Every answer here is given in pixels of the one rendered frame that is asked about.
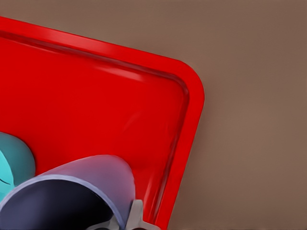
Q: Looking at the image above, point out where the teal bowl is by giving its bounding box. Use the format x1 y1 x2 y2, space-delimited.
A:
0 132 36 200

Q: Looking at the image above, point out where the red plastic tray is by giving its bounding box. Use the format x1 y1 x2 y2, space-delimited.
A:
0 16 205 230

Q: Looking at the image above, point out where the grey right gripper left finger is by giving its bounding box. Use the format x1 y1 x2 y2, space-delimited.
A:
102 213 122 230

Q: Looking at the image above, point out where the purple cup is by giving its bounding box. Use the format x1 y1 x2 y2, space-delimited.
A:
0 154 135 230

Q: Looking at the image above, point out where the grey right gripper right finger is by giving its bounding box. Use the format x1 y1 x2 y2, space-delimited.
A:
124 199 159 230

